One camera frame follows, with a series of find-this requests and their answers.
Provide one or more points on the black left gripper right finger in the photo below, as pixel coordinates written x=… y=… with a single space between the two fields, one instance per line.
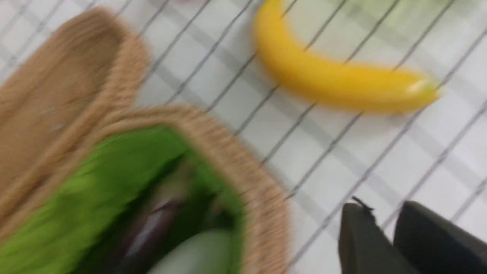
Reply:
x=435 y=245

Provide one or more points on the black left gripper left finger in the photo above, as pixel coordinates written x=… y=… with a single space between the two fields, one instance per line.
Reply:
x=363 y=247

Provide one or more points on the white radish with leaves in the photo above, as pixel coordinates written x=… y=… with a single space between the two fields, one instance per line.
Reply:
x=212 y=251

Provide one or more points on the yellow banana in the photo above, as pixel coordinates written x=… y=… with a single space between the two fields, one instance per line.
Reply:
x=356 y=87

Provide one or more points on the purple eggplant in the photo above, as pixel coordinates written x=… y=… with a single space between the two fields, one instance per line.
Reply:
x=142 y=237

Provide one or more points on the woven rattan basket green lining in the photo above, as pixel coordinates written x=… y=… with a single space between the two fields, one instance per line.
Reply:
x=131 y=160

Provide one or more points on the woven rattan basket lid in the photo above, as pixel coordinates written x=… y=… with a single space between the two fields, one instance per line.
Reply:
x=93 y=64

